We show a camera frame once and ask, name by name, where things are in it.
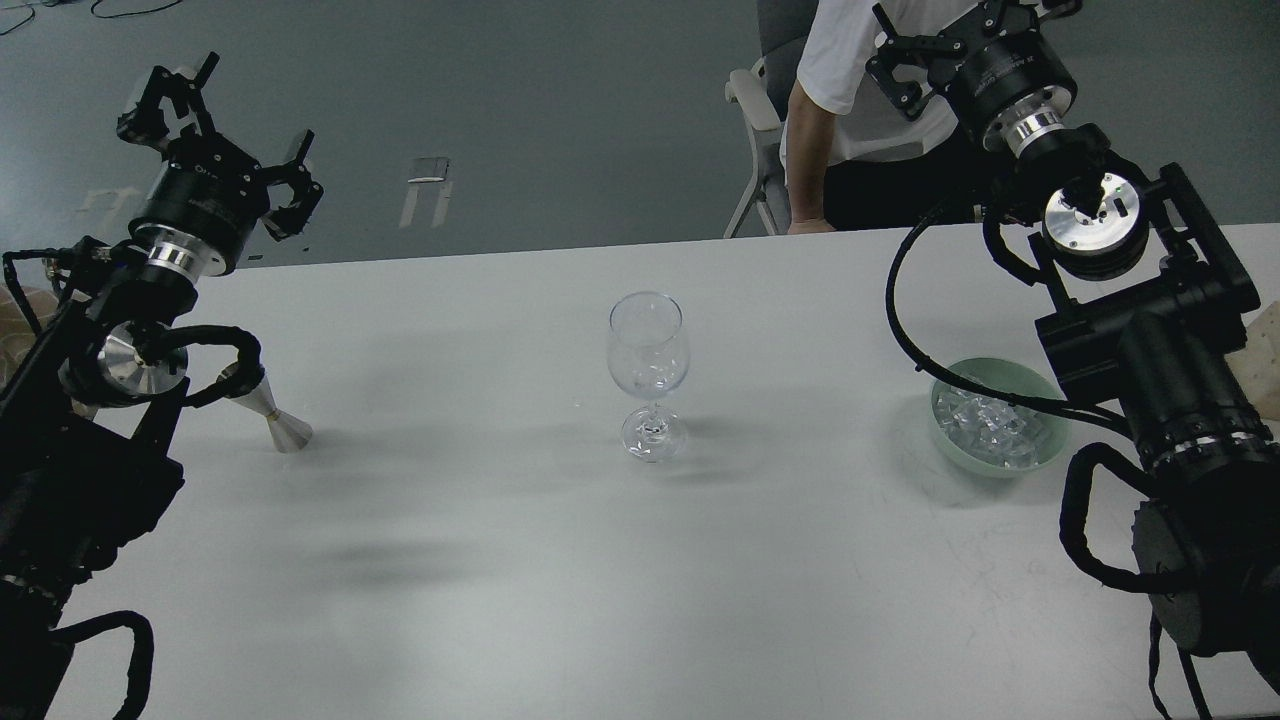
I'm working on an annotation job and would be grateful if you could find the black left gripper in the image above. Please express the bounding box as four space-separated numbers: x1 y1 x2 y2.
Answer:
116 53 324 275

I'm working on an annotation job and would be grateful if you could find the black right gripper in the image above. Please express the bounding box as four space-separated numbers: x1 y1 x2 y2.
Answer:
865 0 1083 152

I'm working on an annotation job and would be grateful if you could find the steel double jigger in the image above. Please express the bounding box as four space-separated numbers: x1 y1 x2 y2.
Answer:
219 363 314 454

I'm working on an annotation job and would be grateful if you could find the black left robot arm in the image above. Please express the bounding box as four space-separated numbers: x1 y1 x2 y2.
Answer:
1 54 324 719

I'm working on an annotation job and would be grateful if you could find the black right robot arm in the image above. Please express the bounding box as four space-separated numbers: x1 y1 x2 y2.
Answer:
867 1 1279 719

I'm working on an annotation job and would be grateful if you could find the clear wine glass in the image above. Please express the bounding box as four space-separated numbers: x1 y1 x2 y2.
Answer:
605 291 691 462

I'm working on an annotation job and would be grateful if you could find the person in white shirt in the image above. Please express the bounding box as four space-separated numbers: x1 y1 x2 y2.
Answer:
780 1 1012 234

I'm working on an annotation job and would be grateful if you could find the grey office chair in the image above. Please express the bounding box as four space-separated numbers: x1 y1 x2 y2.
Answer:
723 1 818 238

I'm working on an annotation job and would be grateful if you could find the green bowl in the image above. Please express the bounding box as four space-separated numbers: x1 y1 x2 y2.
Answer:
927 357 1069 479

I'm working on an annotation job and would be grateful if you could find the beige foam block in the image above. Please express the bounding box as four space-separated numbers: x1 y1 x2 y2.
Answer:
1226 301 1279 423

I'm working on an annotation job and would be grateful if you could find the black floor cable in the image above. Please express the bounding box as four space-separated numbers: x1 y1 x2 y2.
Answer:
0 0 186 37

